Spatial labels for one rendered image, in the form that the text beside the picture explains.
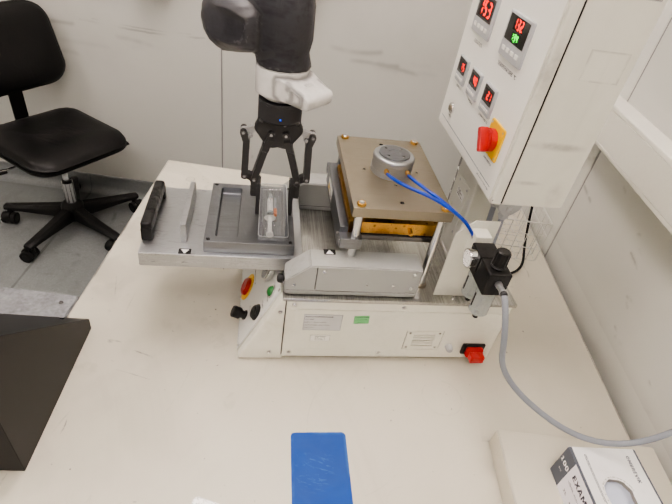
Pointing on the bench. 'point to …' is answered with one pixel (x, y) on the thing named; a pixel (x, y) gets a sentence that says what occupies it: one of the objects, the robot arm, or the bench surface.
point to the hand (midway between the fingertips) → (274, 197)
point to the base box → (371, 331)
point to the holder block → (239, 224)
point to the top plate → (392, 181)
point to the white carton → (603, 477)
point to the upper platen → (419, 232)
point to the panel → (256, 300)
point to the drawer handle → (152, 210)
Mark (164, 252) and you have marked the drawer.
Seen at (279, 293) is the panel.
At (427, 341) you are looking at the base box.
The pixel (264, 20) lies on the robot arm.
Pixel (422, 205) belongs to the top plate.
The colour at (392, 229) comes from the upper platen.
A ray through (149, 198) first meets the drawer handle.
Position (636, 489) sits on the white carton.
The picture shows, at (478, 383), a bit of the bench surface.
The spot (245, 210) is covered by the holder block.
